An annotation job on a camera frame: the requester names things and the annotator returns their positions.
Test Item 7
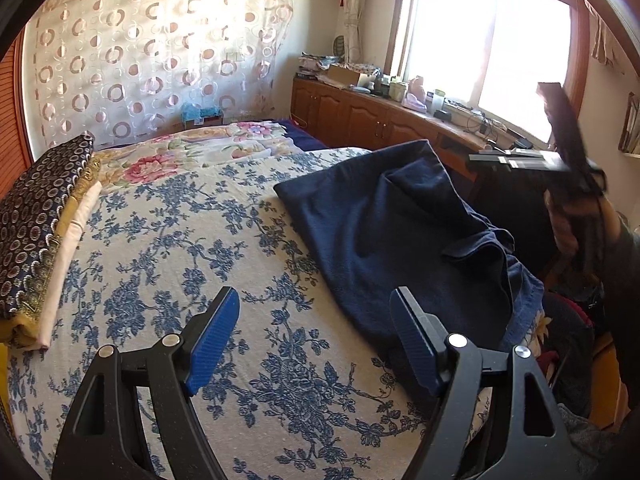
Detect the picture frame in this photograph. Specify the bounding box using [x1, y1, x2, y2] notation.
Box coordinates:
[618, 91, 640, 156]

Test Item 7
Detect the teal object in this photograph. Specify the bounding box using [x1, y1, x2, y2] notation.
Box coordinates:
[179, 102, 224, 127]

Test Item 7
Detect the pink soft bag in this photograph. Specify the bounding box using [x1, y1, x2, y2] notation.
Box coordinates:
[401, 75, 432, 112]

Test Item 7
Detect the dark patterned folded blanket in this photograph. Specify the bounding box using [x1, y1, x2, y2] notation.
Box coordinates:
[0, 131, 97, 322]

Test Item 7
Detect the cream folded cloth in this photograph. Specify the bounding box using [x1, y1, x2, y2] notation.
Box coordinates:
[29, 180, 104, 352]

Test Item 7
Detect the grey cloth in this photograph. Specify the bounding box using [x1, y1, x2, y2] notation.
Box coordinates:
[557, 402, 633, 468]

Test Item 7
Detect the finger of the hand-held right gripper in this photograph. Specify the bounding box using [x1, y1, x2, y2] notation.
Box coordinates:
[495, 158, 552, 173]
[467, 151, 545, 164]

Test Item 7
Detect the person's right forearm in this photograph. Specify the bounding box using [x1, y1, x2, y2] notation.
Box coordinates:
[595, 199, 640, 313]

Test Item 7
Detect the navy blanket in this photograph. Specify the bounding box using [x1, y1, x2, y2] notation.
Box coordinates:
[272, 118, 332, 153]

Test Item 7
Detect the cardboard box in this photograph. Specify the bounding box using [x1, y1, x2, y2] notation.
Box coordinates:
[326, 63, 374, 89]

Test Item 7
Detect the dark furniture piece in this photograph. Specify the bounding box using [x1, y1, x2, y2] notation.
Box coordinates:
[445, 147, 566, 286]

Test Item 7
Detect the beige window curtain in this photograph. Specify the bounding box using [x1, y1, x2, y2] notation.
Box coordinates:
[341, 0, 374, 67]

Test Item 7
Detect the wooden cabinet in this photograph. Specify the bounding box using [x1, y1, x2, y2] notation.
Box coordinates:
[291, 76, 501, 182]

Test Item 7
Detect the person's right hand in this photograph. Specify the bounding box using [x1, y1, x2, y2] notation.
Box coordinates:
[544, 187, 584, 267]

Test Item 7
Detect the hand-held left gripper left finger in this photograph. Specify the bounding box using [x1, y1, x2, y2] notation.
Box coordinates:
[50, 286, 242, 480]

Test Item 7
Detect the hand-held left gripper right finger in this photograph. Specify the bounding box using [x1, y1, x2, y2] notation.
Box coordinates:
[389, 286, 576, 480]

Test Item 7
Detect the pink floral quilt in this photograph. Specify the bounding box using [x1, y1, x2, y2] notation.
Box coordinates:
[92, 120, 332, 187]

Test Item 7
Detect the window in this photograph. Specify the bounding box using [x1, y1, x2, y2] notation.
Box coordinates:
[385, 0, 592, 147]

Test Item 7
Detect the navy t-shirt with orange print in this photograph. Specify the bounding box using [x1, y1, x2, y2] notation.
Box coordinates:
[274, 139, 546, 377]

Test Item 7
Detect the wooden louvred wardrobe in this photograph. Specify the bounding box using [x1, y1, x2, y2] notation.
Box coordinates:
[0, 35, 37, 202]

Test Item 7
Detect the blue floral bedsheet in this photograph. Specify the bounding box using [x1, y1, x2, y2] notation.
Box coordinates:
[9, 146, 501, 480]

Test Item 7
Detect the sheer curtain with circles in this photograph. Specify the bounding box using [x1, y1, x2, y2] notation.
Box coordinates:
[22, 0, 297, 149]

